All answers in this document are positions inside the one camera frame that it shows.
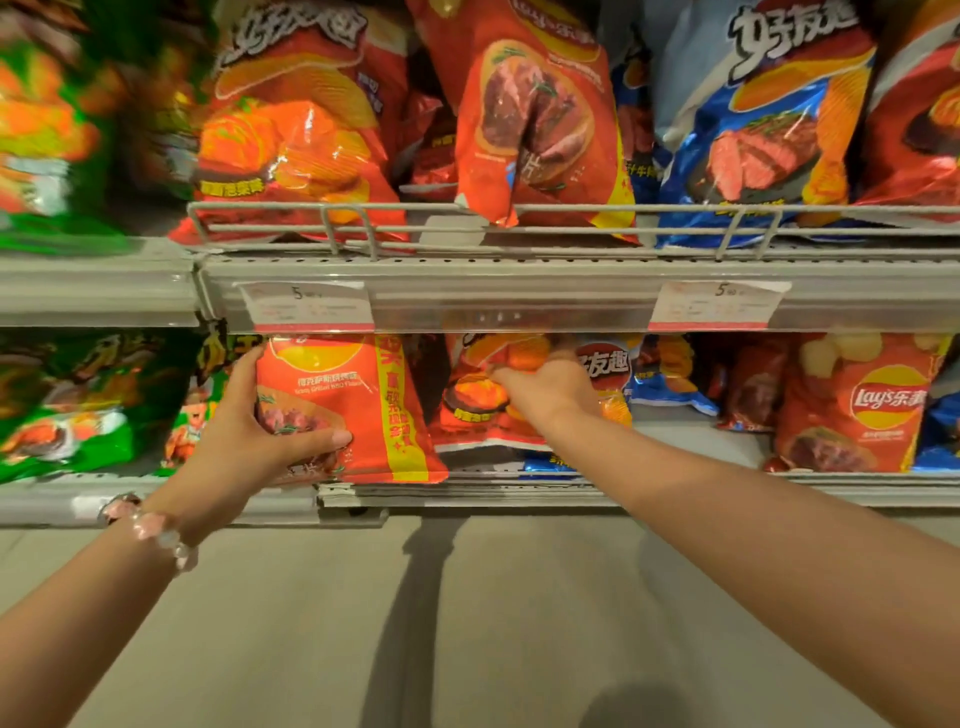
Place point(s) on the white price tag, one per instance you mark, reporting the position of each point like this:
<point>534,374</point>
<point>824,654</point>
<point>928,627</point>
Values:
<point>716,306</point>
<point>307,307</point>

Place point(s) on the grey metal shelf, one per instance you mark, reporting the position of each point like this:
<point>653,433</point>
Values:
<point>600,491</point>
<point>525,296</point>

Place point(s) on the black smart watch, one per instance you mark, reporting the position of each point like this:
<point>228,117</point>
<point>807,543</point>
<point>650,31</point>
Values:
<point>116,506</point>

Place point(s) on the person's left hand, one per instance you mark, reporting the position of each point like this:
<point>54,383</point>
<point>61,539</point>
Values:
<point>232,465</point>

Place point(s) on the person's right forearm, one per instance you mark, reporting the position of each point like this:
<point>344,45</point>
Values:
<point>750,540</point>

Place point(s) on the person's right hand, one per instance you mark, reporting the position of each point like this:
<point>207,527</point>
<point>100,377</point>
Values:
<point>555,390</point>

